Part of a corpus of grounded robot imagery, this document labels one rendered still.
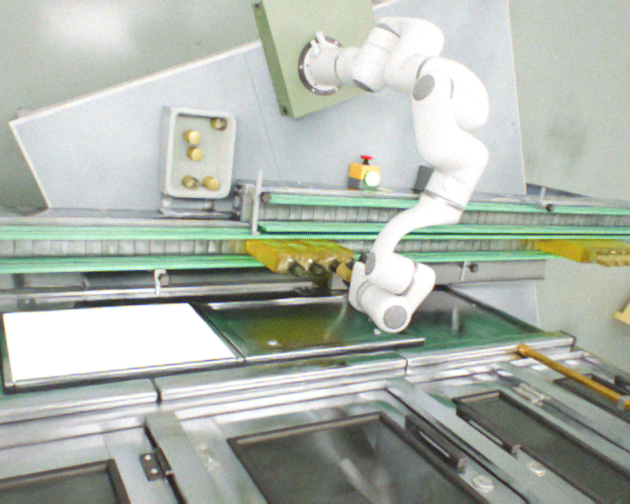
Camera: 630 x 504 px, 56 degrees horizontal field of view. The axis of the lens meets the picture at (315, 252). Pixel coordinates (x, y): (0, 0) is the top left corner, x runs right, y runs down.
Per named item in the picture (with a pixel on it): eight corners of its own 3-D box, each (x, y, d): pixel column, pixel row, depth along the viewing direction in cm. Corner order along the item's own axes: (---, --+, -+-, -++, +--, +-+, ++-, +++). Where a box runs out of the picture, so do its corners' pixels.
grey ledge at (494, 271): (316, 280, 188) (334, 292, 179) (319, 253, 186) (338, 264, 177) (523, 271, 236) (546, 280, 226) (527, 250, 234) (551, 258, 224)
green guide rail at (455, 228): (254, 224, 161) (266, 231, 154) (254, 220, 161) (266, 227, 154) (637, 229, 249) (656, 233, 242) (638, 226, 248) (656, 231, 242)
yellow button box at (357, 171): (346, 184, 188) (359, 188, 182) (349, 160, 186) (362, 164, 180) (364, 185, 191) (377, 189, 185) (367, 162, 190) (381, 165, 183)
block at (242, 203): (228, 215, 164) (238, 221, 158) (232, 181, 162) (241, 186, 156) (240, 215, 166) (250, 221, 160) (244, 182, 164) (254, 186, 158)
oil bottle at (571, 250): (536, 248, 221) (604, 271, 198) (540, 234, 220) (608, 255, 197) (547, 248, 224) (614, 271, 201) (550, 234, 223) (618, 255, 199)
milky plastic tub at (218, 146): (156, 190, 159) (165, 196, 151) (162, 104, 153) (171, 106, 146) (218, 192, 167) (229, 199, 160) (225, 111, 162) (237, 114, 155)
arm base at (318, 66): (290, 45, 157) (315, 44, 144) (328, 23, 160) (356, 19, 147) (315, 98, 165) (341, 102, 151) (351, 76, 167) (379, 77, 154)
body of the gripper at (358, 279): (386, 320, 130) (370, 303, 141) (395, 275, 128) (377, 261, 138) (354, 318, 128) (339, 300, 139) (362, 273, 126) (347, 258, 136)
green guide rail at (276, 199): (256, 197, 159) (269, 203, 152) (257, 193, 159) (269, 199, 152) (642, 211, 247) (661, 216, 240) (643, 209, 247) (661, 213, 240)
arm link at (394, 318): (405, 259, 113) (445, 275, 116) (385, 245, 123) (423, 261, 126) (371, 329, 116) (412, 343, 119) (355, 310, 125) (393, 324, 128)
